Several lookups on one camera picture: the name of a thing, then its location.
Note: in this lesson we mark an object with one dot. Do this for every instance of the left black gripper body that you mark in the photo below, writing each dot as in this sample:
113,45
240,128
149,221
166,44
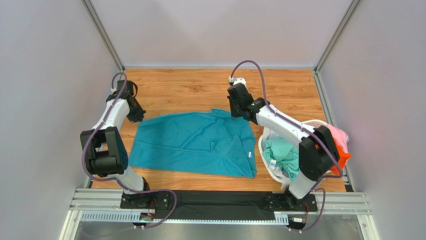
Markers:
137,113

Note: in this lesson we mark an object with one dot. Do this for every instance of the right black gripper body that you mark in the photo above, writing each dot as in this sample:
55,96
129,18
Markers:
237,108

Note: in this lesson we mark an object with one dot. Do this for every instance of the teal blue t-shirt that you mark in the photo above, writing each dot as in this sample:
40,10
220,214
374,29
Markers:
213,143

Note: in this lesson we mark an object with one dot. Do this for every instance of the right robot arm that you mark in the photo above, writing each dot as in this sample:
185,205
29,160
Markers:
317,149

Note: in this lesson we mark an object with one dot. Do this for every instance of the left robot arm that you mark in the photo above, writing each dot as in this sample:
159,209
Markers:
105,157

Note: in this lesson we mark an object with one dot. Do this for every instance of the mint green t-shirt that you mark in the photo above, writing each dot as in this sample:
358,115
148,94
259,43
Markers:
284,154

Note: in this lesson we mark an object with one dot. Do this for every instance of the white laundry basket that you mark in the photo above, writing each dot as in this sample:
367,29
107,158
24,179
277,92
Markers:
279,156

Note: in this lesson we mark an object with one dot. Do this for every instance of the white t-shirt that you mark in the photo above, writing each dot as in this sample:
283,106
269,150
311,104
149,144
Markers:
272,168

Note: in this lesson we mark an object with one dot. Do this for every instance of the pink t-shirt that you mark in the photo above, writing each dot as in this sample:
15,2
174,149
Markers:
340,136

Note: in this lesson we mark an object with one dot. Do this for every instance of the orange t-shirt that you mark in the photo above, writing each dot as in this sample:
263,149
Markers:
344,156

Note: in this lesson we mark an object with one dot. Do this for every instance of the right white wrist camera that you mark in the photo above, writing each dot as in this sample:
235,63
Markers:
236,80

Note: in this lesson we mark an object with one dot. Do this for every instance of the aluminium frame rail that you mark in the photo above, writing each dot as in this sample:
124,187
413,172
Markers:
103,205

